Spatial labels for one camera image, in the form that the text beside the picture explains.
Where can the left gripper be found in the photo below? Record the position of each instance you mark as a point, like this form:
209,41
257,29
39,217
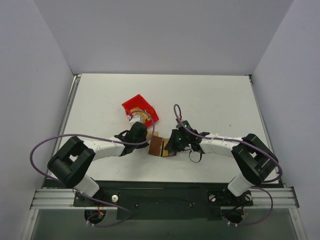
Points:
139,126

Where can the red plastic bin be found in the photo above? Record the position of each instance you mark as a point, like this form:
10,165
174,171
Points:
141,102

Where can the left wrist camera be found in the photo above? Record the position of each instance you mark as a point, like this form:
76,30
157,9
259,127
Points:
137,117

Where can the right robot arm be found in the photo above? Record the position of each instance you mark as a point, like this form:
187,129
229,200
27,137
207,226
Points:
253,157

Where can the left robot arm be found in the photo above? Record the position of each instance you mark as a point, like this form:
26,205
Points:
72,161

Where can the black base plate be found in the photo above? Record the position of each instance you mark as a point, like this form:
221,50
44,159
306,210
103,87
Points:
167,200

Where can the brown leather card holder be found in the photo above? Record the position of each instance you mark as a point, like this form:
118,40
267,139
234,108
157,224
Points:
155,146

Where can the aluminium table frame rail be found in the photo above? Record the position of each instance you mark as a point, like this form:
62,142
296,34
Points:
106,88

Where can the gold card magnetic stripe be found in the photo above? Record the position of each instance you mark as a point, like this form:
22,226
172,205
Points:
163,151

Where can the gold card with chip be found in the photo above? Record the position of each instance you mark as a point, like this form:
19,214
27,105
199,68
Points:
150,134

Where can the gold cards in bin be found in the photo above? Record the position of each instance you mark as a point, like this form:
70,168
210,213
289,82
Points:
143,117

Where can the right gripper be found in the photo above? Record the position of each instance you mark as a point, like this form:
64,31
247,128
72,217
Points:
172,142

